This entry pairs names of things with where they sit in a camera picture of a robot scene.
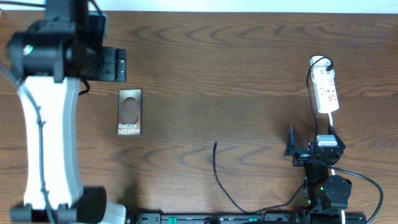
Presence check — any white USB charger adapter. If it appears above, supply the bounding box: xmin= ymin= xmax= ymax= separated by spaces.
xmin=310 ymin=55 xmax=334 ymax=78

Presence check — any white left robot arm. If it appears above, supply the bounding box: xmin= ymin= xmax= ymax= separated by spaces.
xmin=1 ymin=0 xmax=127 ymax=224

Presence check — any white power strip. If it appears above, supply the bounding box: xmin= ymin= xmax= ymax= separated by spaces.
xmin=311 ymin=67 xmax=339 ymax=114

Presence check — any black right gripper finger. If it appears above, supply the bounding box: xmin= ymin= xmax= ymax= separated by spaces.
xmin=328 ymin=124 xmax=346 ymax=151
xmin=284 ymin=126 xmax=297 ymax=156

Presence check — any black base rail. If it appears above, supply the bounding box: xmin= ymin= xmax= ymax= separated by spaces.
xmin=133 ymin=212 xmax=368 ymax=224

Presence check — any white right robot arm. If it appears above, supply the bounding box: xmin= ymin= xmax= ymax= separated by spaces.
xmin=284 ymin=126 xmax=352 ymax=223

